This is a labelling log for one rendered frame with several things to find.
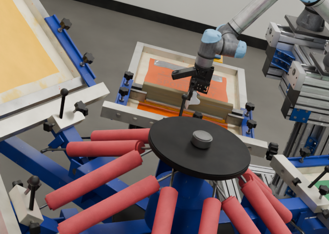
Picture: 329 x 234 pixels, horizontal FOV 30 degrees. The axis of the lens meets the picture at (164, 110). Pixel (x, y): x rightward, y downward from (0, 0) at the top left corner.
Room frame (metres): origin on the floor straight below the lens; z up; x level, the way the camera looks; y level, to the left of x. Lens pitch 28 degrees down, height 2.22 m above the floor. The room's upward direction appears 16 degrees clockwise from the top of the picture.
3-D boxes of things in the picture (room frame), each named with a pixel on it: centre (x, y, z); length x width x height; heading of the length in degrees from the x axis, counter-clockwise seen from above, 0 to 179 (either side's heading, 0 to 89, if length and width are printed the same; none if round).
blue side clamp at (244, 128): (2.39, -0.37, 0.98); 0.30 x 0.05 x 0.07; 3
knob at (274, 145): (2.19, -0.45, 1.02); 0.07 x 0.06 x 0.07; 3
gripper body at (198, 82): (2.41, -0.11, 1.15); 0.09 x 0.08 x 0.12; 93
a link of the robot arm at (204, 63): (2.42, -0.10, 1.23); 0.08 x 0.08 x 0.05
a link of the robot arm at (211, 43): (2.42, -0.11, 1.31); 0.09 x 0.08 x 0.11; 105
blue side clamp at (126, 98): (2.37, 0.19, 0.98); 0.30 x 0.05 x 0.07; 3
